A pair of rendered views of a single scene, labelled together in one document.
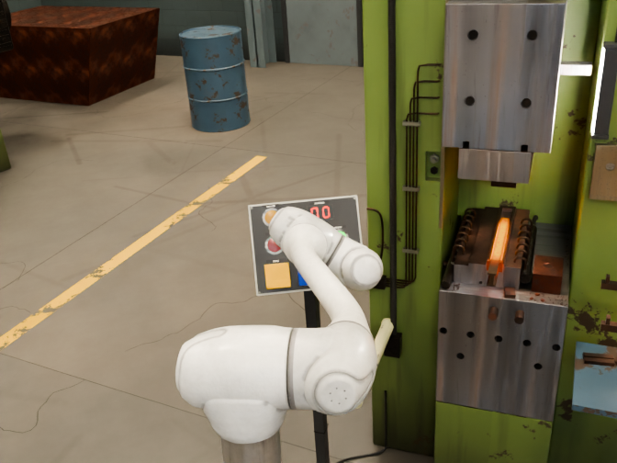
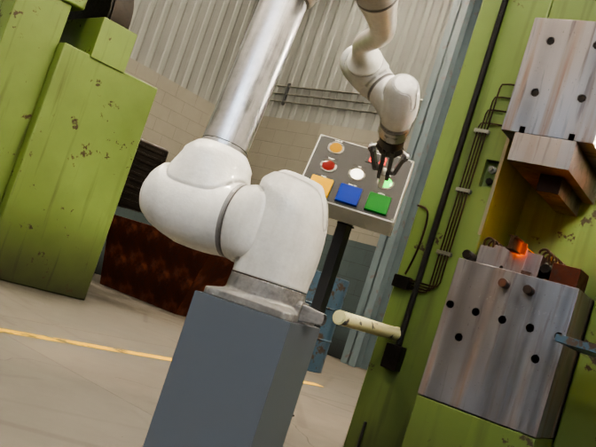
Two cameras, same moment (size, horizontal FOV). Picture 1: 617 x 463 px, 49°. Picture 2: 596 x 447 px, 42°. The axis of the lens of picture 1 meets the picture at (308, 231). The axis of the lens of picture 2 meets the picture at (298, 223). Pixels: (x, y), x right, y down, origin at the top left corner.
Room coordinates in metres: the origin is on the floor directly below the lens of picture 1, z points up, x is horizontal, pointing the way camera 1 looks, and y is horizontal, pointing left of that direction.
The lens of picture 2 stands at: (-0.68, -0.40, 0.66)
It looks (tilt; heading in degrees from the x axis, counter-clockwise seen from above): 5 degrees up; 12
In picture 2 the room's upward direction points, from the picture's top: 18 degrees clockwise
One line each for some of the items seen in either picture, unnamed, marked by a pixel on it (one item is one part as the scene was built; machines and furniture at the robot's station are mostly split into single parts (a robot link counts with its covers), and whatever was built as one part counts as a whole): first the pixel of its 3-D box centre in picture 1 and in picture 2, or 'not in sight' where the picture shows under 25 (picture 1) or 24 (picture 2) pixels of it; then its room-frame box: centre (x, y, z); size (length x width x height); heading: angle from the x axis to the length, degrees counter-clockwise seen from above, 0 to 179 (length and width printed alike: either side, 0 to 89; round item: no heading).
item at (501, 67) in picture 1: (521, 62); (589, 103); (1.99, -0.66, 1.56); 0.42 x 0.39 x 0.40; 159
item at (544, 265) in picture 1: (547, 274); (568, 279); (1.80, -0.73, 0.95); 0.12 x 0.09 x 0.07; 159
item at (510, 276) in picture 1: (493, 242); (526, 270); (2.01, -0.62, 0.96); 0.42 x 0.20 x 0.09; 159
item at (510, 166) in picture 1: (500, 141); (556, 169); (2.01, -0.62, 1.32); 0.42 x 0.20 x 0.10; 159
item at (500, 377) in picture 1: (505, 310); (520, 351); (1.99, -0.67, 0.69); 0.56 x 0.38 x 0.45; 159
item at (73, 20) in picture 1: (71, 52); (183, 273); (8.30, 2.68, 0.43); 1.89 x 1.20 x 0.85; 62
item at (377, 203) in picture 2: not in sight; (377, 204); (1.82, -0.10, 1.01); 0.07 x 0.05 x 0.07; 94
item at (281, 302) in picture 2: not in sight; (273, 299); (0.79, -0.08, 0.63); 0.22 x 0.18 x 0.06; 82
